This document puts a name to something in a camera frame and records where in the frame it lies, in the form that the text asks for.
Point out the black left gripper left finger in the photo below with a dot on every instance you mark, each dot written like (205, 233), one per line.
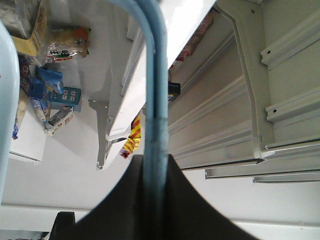
(119, 216)

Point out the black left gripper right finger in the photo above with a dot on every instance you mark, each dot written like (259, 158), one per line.
(188, 216)

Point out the light blue plastic basket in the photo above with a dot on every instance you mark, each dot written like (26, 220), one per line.
(150, 18)

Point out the yellow red snack packet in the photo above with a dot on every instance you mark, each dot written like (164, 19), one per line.
(133, 139)

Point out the blue box with squares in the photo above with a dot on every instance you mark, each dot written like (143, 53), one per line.
(70, 97)

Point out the white store shelf unit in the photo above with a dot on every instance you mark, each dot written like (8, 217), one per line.
(250, 98)

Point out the blue white snack bag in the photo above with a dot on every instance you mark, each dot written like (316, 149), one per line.
(45, 81)

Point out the orange yellow snack bag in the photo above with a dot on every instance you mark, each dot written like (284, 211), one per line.
(68, 43)

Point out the red white snack packet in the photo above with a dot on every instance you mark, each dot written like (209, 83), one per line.
(197, 36)

